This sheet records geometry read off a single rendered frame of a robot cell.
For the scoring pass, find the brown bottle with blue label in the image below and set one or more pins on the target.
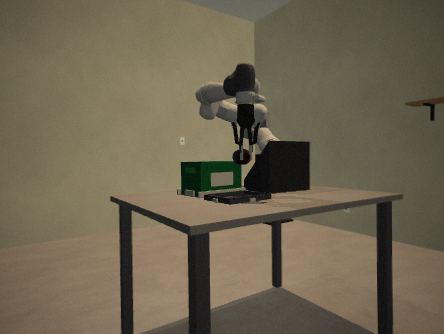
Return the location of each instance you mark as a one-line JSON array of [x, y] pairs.
[[246, 157]]

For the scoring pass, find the dark green divided crate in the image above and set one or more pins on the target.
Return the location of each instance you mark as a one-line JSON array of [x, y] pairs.
[[210, 175]]

